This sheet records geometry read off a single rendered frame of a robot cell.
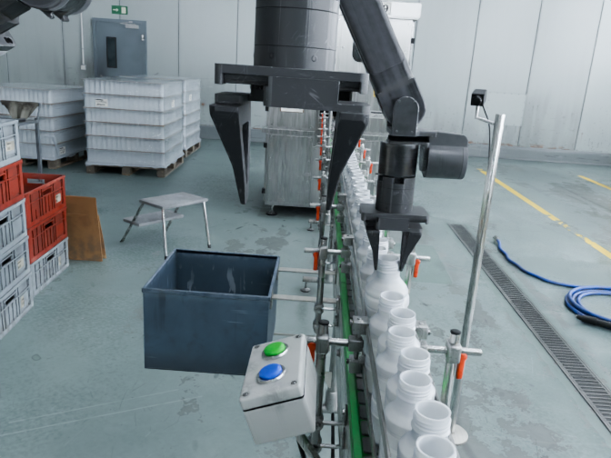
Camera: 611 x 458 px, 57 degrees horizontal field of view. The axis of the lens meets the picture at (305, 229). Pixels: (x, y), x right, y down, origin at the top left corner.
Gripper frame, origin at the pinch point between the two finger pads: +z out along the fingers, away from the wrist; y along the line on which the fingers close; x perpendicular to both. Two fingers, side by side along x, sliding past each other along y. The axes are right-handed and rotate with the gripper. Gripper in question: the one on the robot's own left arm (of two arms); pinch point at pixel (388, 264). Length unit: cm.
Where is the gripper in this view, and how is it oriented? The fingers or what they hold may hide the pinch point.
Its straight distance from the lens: 90.6
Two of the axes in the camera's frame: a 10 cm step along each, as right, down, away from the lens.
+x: -0.3, 2.7, -9.6
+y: -10.0, -0.5, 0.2
